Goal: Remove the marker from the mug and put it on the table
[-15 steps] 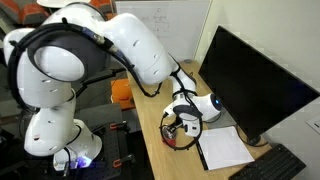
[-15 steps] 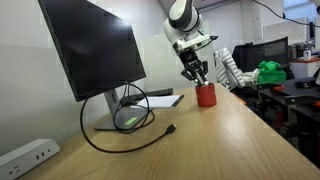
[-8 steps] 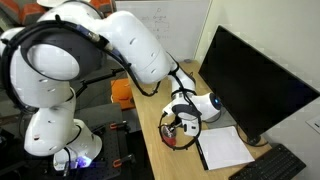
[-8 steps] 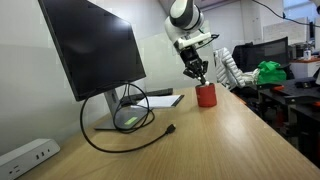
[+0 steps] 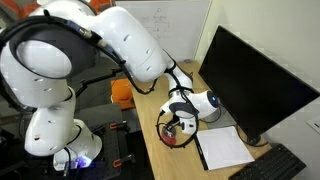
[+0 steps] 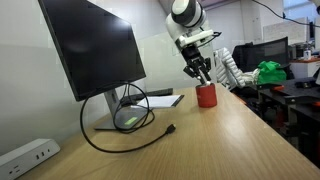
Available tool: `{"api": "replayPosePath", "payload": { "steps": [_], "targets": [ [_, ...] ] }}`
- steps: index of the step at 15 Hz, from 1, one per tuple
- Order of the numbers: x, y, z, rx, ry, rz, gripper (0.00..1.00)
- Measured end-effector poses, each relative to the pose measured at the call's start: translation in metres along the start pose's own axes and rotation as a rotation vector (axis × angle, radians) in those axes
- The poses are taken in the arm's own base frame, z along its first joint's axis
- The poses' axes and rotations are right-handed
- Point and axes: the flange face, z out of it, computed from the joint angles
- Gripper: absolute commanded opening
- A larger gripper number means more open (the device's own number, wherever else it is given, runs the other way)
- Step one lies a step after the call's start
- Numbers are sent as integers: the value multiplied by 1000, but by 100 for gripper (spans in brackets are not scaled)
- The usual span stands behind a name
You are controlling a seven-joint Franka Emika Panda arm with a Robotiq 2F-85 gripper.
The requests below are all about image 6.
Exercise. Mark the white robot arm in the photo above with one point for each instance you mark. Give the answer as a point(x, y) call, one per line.
point(186, 16)

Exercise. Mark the grey monitor stand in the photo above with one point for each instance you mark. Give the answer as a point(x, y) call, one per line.
point(111, 100)

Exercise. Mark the green sticky note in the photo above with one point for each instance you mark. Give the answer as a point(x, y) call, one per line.
point(131, 121)

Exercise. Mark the black side table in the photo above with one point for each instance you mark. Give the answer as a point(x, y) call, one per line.
point(296, 96)

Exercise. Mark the black computer monitor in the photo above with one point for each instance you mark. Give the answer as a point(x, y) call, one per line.
point(93, 46)

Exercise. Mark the marker with white cap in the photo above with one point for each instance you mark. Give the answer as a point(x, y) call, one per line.
point(207, 82)

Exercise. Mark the black keyboard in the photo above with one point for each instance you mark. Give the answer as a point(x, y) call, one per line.
point(156, 92)

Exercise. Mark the green bag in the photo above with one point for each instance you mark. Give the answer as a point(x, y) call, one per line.
point(271, 73)

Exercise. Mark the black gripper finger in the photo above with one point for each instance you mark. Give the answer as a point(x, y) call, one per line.
point(192, 71)
point(206, 68)

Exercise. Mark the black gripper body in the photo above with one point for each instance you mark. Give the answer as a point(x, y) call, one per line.
point(192, 55)

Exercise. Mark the white puffer jacket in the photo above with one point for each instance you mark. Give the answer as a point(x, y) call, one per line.
point(228, 66)

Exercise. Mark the white power strip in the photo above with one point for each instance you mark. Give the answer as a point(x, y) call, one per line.
point(23, 156)

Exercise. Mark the white wall whiteboard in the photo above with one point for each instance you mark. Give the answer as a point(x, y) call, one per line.
point(283, 31)

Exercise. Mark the glass whiteboard with writing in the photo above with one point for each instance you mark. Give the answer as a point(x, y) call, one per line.
point(163, 63)

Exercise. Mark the black office chair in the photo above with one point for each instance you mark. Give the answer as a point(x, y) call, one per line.
point(266, 53)

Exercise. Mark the red mug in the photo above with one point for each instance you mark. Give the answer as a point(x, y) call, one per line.
point(206, 96)

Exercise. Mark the white cup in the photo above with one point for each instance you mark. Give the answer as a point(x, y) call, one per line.
point(307, 55)

